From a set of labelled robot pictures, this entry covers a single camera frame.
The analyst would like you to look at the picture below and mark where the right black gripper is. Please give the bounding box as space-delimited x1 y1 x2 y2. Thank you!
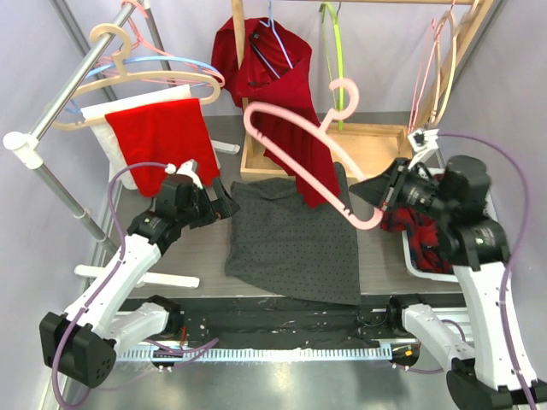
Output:
351 157 456 221

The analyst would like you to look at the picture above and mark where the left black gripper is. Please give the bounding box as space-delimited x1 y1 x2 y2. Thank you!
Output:
177 177 238 229

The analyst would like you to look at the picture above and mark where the grey dotted garment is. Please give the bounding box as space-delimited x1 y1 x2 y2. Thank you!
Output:
225 178 361 305

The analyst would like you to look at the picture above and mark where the white plastic laundry basket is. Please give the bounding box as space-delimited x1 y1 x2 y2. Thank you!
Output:
401 167 499 284

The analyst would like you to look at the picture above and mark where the blue wire hanger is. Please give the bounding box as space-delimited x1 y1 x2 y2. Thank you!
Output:
250 1 294 79

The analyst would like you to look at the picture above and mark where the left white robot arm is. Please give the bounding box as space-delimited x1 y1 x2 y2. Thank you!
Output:
38 175 239 389

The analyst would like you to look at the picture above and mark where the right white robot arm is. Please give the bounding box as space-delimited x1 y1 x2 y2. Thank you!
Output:
350 155 546 409

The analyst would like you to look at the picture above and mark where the beige wooden hanger right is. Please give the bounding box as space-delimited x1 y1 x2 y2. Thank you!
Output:
426 1 493 128

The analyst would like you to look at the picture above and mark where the beige wooden hanger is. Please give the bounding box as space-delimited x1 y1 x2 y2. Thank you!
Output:
426 1 493 128
69 23 225 104

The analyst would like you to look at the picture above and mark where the beige wooden hanger left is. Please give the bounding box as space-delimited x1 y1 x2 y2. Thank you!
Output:
69 23 225 104

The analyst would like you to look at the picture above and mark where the green hanger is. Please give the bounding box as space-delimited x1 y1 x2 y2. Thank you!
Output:
319 2 345 131

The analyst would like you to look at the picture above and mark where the blue hanger left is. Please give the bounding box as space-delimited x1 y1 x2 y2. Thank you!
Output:
74 56 225 104

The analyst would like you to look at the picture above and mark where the wooden clothes rack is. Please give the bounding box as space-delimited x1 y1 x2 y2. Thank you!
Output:
232 1 500 181

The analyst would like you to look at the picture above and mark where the red plaid garment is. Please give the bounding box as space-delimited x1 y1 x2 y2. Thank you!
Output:
380 208 453 272

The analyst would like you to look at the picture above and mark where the bright red hung garment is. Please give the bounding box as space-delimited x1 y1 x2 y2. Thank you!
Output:
105 98 220 186

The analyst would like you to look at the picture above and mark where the white hung cloth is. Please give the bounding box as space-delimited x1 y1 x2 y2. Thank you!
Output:
81 85 191 179

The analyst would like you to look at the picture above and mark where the metal clothes rack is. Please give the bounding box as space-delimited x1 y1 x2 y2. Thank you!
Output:
3 1 224 289

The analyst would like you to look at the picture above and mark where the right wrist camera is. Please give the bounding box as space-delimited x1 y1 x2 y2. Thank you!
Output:
407 128 439 169

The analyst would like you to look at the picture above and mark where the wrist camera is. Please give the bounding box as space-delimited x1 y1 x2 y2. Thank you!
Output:
407 128 439 169
165 159 203 189

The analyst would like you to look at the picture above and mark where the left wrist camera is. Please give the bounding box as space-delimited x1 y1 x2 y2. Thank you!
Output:
165 159 203 189

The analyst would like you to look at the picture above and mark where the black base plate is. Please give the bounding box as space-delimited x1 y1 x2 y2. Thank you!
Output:
152 296 414 350

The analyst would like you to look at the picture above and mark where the white cable duct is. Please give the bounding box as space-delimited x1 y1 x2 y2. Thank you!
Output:
118 344 392 365

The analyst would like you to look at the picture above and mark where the thin pink wire hanger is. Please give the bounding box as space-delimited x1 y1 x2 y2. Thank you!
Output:
408 1 457 132

